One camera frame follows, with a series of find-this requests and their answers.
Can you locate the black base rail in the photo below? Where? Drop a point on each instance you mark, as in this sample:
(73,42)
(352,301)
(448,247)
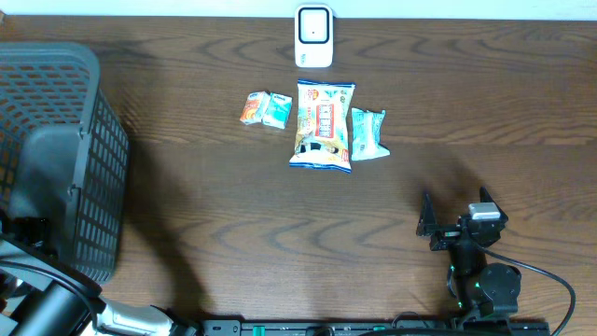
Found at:
(403,326)

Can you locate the teal small carton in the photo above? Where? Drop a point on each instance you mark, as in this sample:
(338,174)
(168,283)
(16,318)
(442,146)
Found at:
(278,111)

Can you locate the grey plastic shopping basket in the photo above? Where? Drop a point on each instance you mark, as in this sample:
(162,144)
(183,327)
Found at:
(64,153)

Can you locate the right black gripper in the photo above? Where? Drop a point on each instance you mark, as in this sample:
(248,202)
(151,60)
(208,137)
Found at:
(446,233)

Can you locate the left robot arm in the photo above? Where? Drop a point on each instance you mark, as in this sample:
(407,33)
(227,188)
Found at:
(41,296)

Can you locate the orange small carton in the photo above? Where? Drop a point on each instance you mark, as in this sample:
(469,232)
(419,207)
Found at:
(255,107)

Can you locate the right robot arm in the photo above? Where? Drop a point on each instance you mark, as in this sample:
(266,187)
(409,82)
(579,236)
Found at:
(486,292)

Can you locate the mint green pack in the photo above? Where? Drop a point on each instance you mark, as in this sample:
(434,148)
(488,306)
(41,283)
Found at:
(367,127)

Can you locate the yellow snack bag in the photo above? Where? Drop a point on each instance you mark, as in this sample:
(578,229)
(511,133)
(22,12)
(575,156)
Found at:
(322,134)

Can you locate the white barcode scanner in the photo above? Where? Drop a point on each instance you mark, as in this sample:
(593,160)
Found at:
(314,36)

